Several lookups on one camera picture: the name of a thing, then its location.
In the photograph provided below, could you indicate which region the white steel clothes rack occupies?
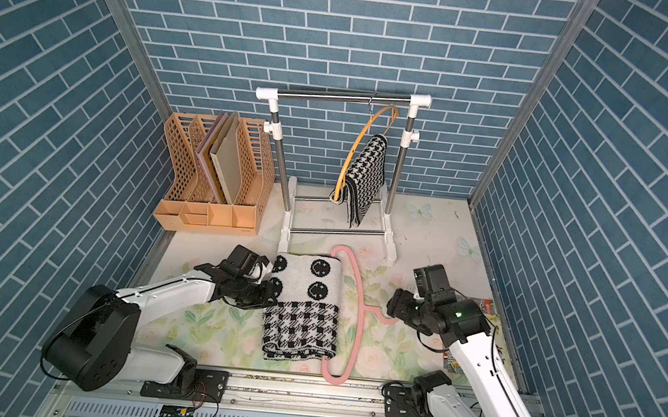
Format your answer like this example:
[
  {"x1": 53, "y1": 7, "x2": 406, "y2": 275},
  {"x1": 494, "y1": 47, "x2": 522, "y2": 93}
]
[{"x1": 238, "y1": 78, "x2": 433, "y2": 274}]

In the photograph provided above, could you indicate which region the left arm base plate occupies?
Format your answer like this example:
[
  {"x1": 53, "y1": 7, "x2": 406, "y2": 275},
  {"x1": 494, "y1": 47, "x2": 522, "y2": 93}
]
[{"x1": 139, "y1": 368, "x2": 230, "y2": 403}]

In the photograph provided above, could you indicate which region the left green circuit board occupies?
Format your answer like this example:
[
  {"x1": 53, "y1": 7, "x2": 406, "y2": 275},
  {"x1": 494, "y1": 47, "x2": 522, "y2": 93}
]
[{"x1": 154, "y1": 405, "x2": 195, "y2": 417}]

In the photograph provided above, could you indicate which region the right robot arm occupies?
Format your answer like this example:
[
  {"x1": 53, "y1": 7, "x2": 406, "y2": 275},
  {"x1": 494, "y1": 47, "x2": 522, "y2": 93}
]
[{"x1": 386, "y1": 265, "x2": 532, "y2": 417}]

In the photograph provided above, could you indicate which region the beige folder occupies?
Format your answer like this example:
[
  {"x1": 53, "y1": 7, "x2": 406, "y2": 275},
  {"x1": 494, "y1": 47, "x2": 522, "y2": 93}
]
[{"x1": 211, "y1": 112, "x2": 241, "y2": 204}]

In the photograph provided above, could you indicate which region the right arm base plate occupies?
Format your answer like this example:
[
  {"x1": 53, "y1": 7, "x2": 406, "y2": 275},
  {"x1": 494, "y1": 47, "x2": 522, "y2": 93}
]
[{"x1": 381, "y1": 380, "x2": 425, "y2": 417}]

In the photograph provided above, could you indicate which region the orange plastic file organizer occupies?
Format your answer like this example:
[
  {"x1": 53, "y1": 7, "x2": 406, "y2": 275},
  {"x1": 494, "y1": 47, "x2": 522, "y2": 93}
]
[{"x1": 154, "y1": 112, "x2": 275, "y2": 236}]

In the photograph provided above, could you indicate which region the smiley face grey scarf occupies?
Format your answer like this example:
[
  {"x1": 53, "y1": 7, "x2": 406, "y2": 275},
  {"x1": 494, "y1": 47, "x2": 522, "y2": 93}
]
[{"x1": 262, "y1": 253, "x2": 343, "y2": 362}]

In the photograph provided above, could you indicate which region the orange clothes hanger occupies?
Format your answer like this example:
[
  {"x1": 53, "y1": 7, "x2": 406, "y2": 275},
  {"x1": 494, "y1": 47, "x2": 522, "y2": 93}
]
[{"x1": 330, "y1": 104, "x2": 399, "y2": 204}]

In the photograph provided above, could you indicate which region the houndstooth black white scarf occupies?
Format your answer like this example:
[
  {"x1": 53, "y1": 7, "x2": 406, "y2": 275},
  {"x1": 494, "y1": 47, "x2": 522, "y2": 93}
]
[{"x1": 338, "y1": 134, "x2": 388, "y2": 228}]

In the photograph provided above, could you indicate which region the aluminium mounting rail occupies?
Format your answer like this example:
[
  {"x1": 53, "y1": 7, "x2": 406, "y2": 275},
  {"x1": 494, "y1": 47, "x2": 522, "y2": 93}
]
[{"x1": 32, "y1": 346, "x2": 570, "y2": 417}]

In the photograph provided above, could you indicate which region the colourful picture book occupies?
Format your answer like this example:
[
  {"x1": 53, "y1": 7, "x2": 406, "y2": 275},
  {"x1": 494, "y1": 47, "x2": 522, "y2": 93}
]
[{"x1": 443, "y1": 299, "x2": 499, "y2": 375}]

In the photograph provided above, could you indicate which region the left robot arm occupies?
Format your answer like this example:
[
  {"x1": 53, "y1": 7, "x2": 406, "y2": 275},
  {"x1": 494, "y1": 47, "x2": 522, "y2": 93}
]
[{"x1": 39, "y1": 245, "x2": 282, "y2": 399}]

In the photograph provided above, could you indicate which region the purple folder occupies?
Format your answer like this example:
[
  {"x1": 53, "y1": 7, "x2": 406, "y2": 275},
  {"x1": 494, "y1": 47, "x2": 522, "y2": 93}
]
[{"x1": 196, "y1": 111, "x2": 227, "y2": 204}]

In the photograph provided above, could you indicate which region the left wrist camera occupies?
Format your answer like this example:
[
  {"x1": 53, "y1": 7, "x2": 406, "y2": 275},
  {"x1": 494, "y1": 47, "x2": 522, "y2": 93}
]
[{"x1": 246, "y1": 256, "x2": 273, "y2": 284}]

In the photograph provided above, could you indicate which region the pink clothes hanger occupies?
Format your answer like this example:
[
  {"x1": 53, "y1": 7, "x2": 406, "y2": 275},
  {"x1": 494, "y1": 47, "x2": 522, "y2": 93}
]
[{"x1": 321, "y1": 245, "x2": 397, "y2": 386}]

